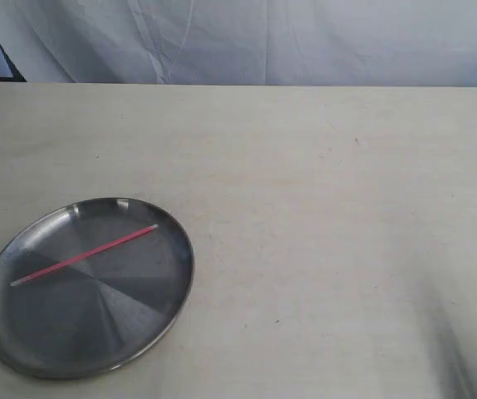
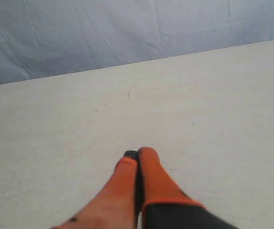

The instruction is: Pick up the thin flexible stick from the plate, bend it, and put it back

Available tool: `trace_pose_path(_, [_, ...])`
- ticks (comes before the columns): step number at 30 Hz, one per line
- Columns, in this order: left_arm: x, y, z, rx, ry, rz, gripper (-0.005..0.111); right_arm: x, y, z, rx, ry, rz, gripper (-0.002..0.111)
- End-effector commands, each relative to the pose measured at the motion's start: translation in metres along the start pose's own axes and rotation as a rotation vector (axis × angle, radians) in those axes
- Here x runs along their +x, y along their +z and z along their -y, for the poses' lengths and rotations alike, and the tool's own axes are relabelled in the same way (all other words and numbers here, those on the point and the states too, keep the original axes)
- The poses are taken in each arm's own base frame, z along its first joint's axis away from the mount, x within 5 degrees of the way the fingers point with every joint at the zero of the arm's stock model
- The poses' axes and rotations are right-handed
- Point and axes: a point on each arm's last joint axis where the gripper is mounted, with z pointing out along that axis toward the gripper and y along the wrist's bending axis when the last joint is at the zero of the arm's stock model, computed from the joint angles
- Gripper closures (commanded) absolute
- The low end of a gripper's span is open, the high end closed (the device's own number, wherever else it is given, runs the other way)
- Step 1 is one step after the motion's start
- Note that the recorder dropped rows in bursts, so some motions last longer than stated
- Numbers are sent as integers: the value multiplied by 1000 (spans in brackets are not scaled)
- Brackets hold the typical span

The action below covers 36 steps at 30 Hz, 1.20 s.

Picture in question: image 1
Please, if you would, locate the pink glow stick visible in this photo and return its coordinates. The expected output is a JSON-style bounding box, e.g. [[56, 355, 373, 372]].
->
[[10, 224, 159, 287]]

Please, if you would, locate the round stainless steel plate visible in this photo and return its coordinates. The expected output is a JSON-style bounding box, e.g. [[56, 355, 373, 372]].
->
[[0, 198, 194, 380]]

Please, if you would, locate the white backdrop cloth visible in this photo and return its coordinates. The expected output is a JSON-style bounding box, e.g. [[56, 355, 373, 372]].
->
[[0, 1, 477, 86]]

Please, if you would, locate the dark frame behind cloth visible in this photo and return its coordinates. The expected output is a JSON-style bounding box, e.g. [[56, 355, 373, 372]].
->
[[0, 41, 28, 83]]

